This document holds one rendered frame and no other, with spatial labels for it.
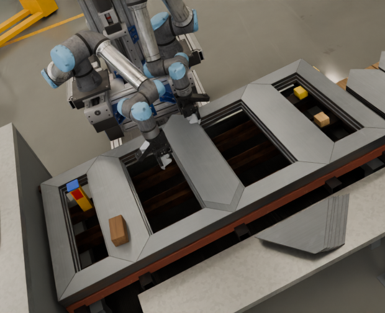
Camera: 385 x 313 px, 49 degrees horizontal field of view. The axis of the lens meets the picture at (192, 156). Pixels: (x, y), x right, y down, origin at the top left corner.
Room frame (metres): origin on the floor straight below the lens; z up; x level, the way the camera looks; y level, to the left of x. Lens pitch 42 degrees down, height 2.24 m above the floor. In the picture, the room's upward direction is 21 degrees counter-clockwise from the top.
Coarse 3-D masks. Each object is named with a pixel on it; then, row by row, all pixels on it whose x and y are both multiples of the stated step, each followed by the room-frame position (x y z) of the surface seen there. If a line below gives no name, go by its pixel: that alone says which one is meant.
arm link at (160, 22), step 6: (162, 12) 2.23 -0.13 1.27; (156, 18) 2.20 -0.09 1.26; (162, 18) 2.16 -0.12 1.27; (168, 18) 2.17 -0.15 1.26; (156, 24) 2.15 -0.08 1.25; (162, 24) 2.15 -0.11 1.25; (168, 24) 2.14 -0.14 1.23; (156, 30) 2.16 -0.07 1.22; (162, 30) 2.15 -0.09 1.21; (168, 30) 2.14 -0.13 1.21; (156, 36) 2.17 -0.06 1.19; (162, 36) 2.15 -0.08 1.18; (168, 36) 2.15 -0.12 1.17; (174, 36) 2.15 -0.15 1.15; (156, 42) 2.18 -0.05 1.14; (162, 42) 2.15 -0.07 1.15
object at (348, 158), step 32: (320, 96) 1.60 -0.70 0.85; (352, 128) 1.34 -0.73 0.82; (128, 160) 1.70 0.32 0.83; (288, 160) 1.30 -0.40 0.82; (352, 160) 1.17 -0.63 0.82; (64, 192) 1.65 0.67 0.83; (288, 192) 1.13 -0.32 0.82; (224, 224) 1.09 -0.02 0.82; (160, 256) 1.06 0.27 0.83; (96, 288) 1.02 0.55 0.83
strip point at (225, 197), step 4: (236, 184) 1.24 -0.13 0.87; (228, 188) 1.23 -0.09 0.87; (232, 188) 1.22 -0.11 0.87; (236, 188) 1.22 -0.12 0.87; (220, 192) 1.23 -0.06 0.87; (224, 192) 1.22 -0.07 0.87; (228, 192) 1.21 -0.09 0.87; (232, 192) 1.20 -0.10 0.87; (212, 196) 1.22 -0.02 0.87; (216, 196) 1.21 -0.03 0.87; (220, 196) 1.20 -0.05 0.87; (224, 196) 1.20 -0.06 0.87; (228, 196) 1.19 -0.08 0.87; (232, 196) 1.18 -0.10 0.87; (204, 200) 1.22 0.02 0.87; (208, 200) 1.21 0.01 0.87; (212, 200) 1.20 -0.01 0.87; (216, 200) 1.19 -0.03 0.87; (220, 200) 1.19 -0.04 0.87; (224, 200) 1.18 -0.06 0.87; (228, 200) 1.17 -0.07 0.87; (228, 204) 1.15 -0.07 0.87
